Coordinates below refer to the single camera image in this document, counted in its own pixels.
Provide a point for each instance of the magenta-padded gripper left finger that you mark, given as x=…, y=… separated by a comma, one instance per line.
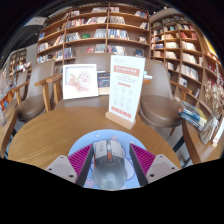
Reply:
x=61, y=168

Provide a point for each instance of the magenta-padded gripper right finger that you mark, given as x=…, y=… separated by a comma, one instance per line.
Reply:
x=163, y=166

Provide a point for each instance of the grey computer mouse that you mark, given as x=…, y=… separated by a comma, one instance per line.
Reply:
x=109, y=166

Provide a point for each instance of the round light blue mouse pad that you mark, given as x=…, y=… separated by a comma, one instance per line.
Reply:
x=100, y=135

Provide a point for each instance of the brown padded wooden armchair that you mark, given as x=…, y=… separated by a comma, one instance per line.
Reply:
x=86, y=101
x=160, y=110
x=31, y=106

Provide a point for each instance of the stack of books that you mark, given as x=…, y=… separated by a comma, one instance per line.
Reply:
x=192, y=116

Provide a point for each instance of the glass vase with dried flowers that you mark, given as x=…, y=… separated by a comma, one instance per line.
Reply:
x=208, y=128

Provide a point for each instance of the small white card sign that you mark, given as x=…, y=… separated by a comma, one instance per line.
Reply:
x=218, y=133

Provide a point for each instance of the white orange table sign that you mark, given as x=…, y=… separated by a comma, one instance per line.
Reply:
x=126, y=86

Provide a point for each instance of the white framed floral picture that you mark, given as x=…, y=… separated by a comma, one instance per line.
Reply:
x=80, y=81

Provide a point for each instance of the dark standing book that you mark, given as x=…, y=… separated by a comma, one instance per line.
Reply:
x=103, y=81

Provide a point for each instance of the distant wooden book shelf unit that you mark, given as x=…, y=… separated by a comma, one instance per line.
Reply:
x=18, y=61

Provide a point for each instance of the curved wooden book shelf unit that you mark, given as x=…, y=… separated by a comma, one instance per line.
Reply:
x=181, y=46

